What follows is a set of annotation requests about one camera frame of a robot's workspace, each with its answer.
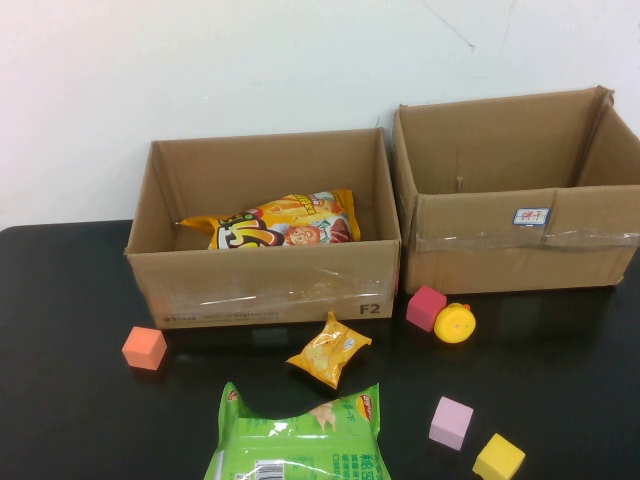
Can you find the small yellow chip bag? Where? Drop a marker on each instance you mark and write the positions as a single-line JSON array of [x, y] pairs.
[[325, 350]]

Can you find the green chip bag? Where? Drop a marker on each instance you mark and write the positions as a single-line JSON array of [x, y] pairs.
[[300, 445]]

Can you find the orange cartoon snack bag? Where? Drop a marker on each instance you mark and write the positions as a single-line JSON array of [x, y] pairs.
[[300, 220]]

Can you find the cardboard box with F2 print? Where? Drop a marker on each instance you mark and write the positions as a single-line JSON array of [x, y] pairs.
[[250, 290]]

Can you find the red foam cube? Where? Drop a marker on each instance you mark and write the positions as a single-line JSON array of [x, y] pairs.
[[424, 305]]

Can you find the cardboard box with white label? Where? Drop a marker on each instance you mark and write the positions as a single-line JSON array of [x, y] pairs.
[[475, 260]]

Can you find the yellow rubber duck toy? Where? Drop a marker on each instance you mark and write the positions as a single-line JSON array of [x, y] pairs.
[[454, 325]]

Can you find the orange foam cube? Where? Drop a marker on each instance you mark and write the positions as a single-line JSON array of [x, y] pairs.
[[142, 347]]

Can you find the white handwritten label sticker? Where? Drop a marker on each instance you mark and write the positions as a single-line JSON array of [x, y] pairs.
[[531, 216]]

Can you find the pink foam cube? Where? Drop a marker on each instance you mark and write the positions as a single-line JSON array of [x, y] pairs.
[[450, 422]]

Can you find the yellow foam cube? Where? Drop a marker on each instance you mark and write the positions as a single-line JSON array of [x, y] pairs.
[[497, 457]]

